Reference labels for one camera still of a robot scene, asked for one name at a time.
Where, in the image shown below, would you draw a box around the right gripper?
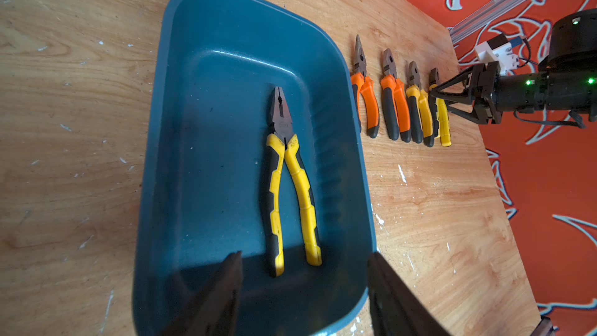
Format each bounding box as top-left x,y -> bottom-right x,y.
431,62 -> 596,125

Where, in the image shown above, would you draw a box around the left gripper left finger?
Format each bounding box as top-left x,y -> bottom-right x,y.
161,251 -> 243,335

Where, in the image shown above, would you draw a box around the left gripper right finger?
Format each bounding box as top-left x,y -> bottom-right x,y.
367,252 -> 449,336

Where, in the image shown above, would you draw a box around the yellow-orange large pliers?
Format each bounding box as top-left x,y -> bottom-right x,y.
406,61 -> 435,148

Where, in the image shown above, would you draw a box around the orange combination pliers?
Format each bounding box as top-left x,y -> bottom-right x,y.
381,48 -> 411,142

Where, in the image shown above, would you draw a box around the small orange needle-nose pliers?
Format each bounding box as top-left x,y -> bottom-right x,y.
351,34 -> 379,138

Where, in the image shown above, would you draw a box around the yellow combination pliers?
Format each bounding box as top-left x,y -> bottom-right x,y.
262,86 -> 323,278

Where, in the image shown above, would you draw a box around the blue plastic storage box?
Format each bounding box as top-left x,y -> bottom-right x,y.
132,0 -> 376,335

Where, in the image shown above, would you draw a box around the yellow needle-nose pliers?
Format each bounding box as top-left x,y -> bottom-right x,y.
428,68 -> 452,147

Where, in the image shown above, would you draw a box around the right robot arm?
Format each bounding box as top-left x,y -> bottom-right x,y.
430,9 -> 596,128

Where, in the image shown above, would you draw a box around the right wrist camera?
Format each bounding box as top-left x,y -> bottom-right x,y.
474,34 -> 525,76

